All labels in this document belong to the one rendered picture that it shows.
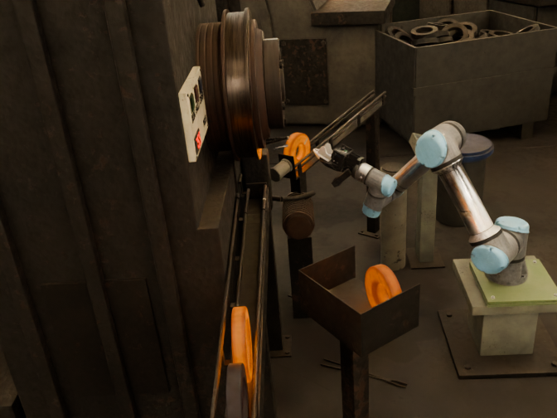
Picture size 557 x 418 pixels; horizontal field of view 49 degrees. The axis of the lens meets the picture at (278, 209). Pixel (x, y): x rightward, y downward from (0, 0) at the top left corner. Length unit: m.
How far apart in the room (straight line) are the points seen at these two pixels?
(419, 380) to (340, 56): 2.82
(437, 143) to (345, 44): 2.60
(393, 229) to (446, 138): 0.85
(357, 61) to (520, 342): 2.70
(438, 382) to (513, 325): 0.35
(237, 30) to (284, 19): 2.86
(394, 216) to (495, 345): 0.74
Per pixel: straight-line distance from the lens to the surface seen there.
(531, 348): 2.57
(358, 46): 4.62
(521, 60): 4.42
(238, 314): 1.48
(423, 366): 2.49
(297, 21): 4.66
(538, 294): 2.38
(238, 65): 1.77
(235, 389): 1.33
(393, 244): 2.93
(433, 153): 2.12
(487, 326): 2.45
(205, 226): 1.66
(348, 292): 1.81
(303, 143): 2.53
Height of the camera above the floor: 1.65
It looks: 27 degrees down
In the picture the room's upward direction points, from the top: 5 degrees counter-clockwise
